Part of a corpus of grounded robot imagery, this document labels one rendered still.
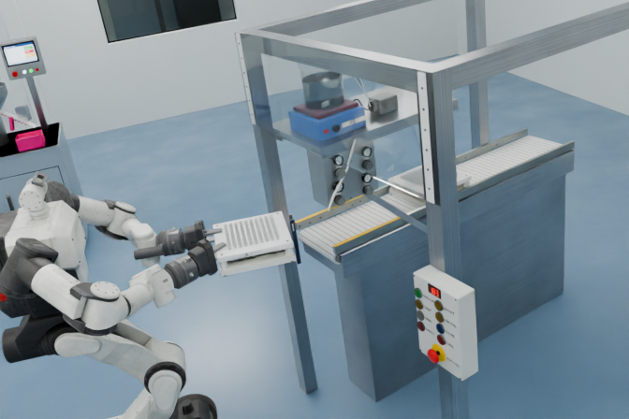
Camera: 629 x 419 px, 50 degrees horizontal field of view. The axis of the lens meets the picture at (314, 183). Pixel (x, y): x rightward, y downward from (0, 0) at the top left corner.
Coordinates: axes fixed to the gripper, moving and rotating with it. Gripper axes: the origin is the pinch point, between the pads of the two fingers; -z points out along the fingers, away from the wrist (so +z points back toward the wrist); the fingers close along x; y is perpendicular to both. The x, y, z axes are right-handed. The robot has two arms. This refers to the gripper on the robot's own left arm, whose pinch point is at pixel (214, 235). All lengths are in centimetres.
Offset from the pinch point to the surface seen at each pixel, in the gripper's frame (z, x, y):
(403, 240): -67, 28, -25
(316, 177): -37.5, -10.3, -11.3
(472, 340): -70, 9, 64
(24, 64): 138, -24, -242
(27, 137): 136, 15, -205
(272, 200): -19.5, 5.1, -31.4
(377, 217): -59, 22, -35
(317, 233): -35, 21, -29
